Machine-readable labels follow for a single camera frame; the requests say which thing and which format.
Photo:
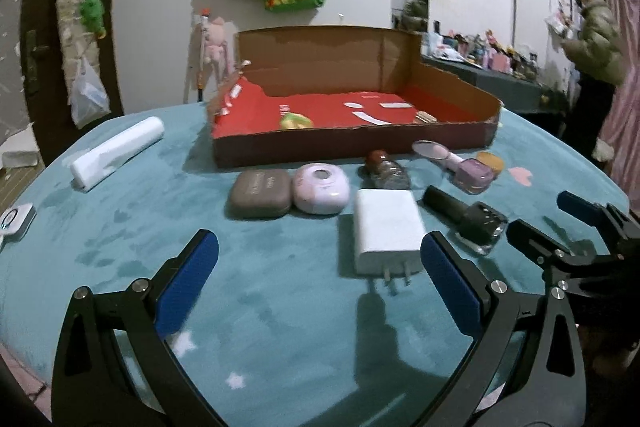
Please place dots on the white flat device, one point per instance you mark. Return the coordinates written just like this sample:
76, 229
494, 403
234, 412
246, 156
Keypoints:
15, 219

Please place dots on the hanging clear plastic bag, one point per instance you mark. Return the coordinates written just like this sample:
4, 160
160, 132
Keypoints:
89, 97

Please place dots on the orange oval case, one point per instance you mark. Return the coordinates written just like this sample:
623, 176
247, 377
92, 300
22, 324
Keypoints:
492, 162

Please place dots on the lilac round earbud case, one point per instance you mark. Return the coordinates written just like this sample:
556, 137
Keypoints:
320, 189

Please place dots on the black nail polish bottle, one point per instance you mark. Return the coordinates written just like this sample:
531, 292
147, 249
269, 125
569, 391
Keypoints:
467, 217

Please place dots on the small glass bottle brown cap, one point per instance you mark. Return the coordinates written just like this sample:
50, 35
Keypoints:
387, 172

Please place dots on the hanging fabric organizer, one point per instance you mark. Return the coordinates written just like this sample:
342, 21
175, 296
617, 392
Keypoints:
67, 7

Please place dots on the yellow and green toy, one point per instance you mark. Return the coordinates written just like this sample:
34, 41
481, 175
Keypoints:
296, 121

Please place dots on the white plastic bag roll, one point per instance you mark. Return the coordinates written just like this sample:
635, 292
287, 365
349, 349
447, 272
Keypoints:
112, 152

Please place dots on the side table with dark cloth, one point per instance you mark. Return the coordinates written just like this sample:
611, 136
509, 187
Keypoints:
520, 94

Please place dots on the white wardrobe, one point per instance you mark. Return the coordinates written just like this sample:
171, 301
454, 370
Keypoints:
532, 27

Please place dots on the grey-brown earbud case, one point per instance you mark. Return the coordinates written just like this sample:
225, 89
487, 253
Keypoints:
260, 194

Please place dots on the gold spiked block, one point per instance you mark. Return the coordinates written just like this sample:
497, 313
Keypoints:
425, 117

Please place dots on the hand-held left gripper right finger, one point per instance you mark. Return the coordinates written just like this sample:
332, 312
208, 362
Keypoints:
450, 282

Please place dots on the cardboard box with red lining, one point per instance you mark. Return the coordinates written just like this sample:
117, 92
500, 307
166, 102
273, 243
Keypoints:
300, 147

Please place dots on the pink curtain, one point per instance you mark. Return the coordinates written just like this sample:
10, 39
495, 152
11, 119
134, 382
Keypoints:
622, 107

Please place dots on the row of small items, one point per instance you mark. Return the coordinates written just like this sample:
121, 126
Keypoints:
490, 54

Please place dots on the clear glass cup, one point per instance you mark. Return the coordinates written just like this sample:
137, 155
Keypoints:
430, 149

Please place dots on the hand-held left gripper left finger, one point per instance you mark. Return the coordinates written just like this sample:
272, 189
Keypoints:
187, 282

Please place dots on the white stick with orange cap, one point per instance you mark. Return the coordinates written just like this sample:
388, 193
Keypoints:
202, 57

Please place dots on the purple nail polish bottle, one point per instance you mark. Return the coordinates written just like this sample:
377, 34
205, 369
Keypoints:
472, 176

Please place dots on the pink plush toy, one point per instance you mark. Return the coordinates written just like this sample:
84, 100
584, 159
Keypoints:
219, 44

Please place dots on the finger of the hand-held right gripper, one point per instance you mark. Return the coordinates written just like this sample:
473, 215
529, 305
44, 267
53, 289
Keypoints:
532, 237
577, 206

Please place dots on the white charger plug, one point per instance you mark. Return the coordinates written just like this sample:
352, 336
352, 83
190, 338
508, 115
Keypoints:
387, 227

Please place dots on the green hanging toy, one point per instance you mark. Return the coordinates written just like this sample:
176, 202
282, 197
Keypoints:
92, 9

